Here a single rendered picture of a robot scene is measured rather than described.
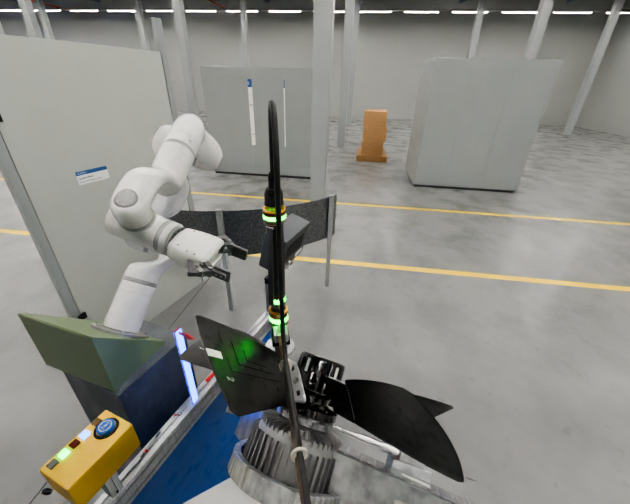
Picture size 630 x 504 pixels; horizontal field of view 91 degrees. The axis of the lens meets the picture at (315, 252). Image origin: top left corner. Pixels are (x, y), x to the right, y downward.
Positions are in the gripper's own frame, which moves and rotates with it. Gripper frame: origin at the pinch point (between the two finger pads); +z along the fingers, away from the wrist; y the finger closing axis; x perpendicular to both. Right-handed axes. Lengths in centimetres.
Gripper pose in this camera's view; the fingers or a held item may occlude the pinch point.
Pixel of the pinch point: (235, 264)
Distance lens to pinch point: 76.6
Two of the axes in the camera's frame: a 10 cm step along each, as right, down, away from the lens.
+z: 9.3, 3.6, -0.3
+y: -2.3, 5.2, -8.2
